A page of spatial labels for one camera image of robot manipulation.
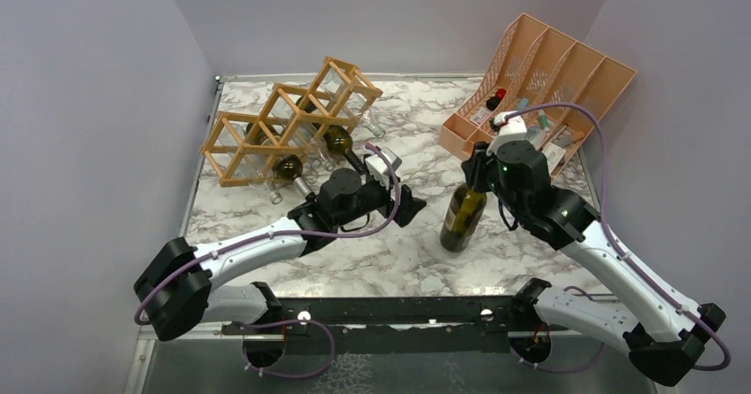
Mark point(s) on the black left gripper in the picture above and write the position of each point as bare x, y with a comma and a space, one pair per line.
408, 207

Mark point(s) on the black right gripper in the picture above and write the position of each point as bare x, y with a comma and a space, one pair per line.
476, 166

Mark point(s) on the dark green wine bottle labelled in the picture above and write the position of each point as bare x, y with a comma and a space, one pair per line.
338, 142

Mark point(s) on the small clear glass jar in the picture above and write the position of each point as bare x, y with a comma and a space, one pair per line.
303, 135

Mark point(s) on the green wine bottle silver neck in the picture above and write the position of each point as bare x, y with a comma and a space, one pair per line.
285, 168

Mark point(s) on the clear tall glass bottle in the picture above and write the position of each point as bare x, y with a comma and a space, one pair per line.
359, 95

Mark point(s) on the clear square glass bottle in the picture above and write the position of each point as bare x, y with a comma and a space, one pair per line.
252, 166

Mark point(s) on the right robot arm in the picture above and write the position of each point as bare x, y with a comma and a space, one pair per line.
662, 332

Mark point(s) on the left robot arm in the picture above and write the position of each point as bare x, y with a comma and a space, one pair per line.
184, 283

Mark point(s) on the red black small bottle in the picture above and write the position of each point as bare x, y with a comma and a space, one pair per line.
492, 103

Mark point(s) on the wooden wine rack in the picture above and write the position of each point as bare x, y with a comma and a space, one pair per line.
243, 147

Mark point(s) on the red white small box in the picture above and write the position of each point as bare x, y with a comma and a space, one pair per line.
480, 116

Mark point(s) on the white card package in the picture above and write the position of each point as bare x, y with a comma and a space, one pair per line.
554, 156

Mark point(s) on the light blue pen case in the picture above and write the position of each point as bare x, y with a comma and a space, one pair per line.
522, 105

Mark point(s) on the green white glue tube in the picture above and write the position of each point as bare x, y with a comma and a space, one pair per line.
543, 121

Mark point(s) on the peach plastic file organizer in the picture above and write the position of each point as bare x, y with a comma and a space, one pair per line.
541, 63

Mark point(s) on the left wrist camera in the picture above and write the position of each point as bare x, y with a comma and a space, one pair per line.
384, 173

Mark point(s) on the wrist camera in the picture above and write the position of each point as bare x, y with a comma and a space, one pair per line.
508, 127
384, 173

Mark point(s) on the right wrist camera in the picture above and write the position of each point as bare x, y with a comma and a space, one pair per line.
508, 127

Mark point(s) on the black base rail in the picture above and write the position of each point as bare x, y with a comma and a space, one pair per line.
382, 325

